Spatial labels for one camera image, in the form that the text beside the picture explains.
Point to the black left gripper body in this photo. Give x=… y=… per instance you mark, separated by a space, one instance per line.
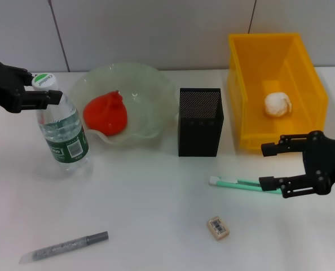
x=2 y=87

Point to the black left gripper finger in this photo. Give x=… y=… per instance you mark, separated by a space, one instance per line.
x=52 y=96
x=23 y=75

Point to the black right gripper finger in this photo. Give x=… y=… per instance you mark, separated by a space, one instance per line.
x=269 y=149
x=267 y=184

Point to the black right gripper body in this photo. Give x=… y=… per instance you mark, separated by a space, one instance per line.
x=328 y=161

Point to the mint green utility knife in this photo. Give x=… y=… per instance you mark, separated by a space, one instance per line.
x=229 y=183

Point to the white paper ball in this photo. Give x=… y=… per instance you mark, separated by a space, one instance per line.
x=277 y=104

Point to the clear green-labelled water bottle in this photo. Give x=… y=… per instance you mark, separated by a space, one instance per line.
x=66 y=141

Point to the orange fruit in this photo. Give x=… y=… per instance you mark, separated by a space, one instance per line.
x=105 y=115

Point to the beige eraser with barcode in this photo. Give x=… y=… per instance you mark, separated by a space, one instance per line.
x=218 y=228

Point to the black mesh pen holder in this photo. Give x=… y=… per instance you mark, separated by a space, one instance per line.
x=198 y=135

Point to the pale green wavy glass plate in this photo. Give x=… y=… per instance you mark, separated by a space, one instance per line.
x=147 y=96

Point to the grey glitter pen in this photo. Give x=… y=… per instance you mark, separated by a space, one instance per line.
x=63 y=247

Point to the yellow plastic bin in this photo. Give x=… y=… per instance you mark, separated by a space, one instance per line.
x=257 y=70

